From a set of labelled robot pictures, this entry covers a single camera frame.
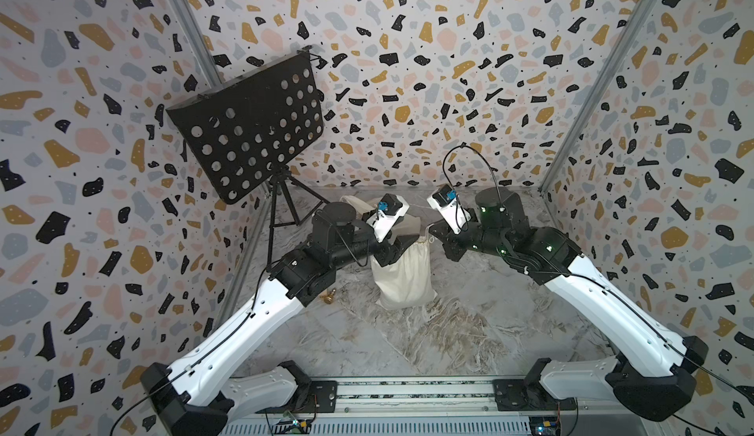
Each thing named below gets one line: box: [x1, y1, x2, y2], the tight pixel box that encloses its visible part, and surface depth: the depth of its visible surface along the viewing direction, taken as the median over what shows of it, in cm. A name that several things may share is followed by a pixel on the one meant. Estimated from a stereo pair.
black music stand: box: [165, 45, 331, 265], surface depth 74 cm
